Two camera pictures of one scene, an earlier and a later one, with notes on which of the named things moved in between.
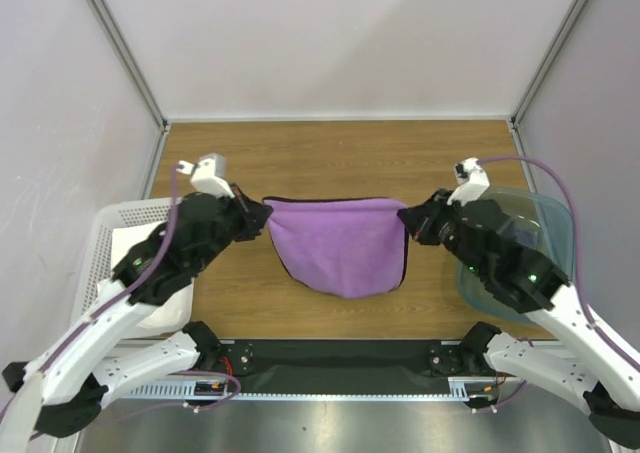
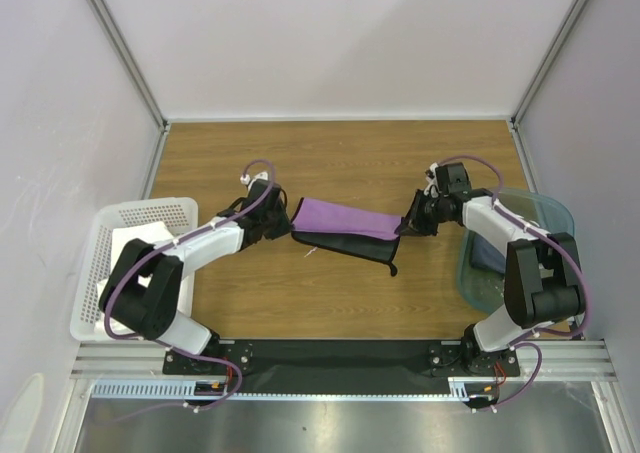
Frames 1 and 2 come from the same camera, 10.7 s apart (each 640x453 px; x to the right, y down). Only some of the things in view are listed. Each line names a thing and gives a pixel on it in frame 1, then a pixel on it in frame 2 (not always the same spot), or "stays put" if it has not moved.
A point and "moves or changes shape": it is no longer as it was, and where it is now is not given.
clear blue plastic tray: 549,221 stays put
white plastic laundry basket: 94,258 stays put
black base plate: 342,366 stays put
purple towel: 348,247 moves or changes shape
